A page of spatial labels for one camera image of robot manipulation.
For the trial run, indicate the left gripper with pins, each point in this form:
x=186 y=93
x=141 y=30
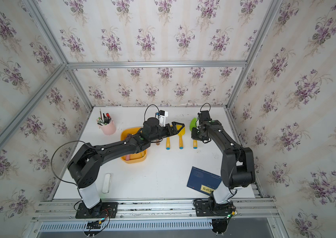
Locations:
x=173 y=129

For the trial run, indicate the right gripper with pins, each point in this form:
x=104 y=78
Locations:
x=193 y=136

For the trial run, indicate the green shovel orange handle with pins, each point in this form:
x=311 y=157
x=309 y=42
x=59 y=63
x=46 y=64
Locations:
x=191 y=127

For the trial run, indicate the yellow shovel blue tip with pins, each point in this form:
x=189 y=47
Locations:
x=168 y=144

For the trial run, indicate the yellow storage box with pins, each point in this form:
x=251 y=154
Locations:
x=133 y=158

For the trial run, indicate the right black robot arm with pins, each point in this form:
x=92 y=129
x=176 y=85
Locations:
x=237 y=167

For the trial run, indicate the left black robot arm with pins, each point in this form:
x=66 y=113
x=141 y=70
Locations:
x=85 y=165

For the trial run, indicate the blue book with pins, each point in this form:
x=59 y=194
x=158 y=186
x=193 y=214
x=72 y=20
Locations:
x=203 y=181

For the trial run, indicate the pink pen cup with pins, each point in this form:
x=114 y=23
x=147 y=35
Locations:
x=106 y=123

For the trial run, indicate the white eraser bar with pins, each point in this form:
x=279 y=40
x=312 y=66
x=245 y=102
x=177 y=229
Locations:
x=106 y=183

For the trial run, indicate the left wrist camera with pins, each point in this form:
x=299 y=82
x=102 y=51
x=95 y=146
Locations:
x=162 y=115

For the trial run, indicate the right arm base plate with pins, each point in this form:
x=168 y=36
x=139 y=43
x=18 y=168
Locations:
x=208 y=208

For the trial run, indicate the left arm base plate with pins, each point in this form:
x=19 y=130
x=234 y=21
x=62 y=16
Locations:
x=101 y=210

